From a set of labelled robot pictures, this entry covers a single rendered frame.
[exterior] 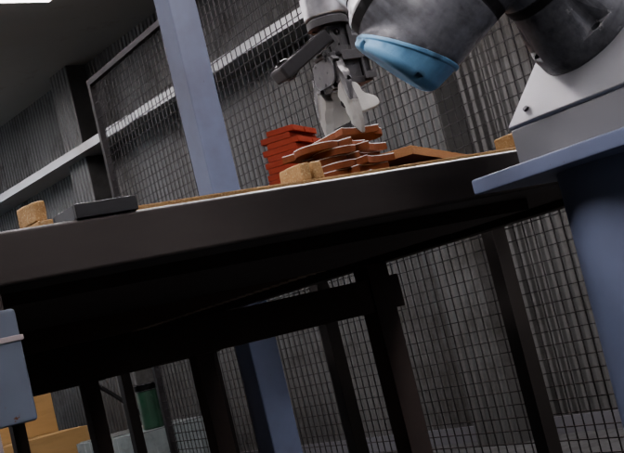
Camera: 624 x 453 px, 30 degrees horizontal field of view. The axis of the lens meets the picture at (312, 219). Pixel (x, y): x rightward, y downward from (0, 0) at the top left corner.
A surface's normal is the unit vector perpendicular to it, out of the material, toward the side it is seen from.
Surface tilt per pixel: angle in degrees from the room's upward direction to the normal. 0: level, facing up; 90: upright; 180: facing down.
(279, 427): 90
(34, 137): 90
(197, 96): 90
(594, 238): 90
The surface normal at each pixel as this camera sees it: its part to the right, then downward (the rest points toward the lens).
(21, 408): 0.51, -0.21
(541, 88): -0.73, -0.58
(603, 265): -0.82, 0.15
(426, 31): -0.04, 0.10
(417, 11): -0.23, -0.08
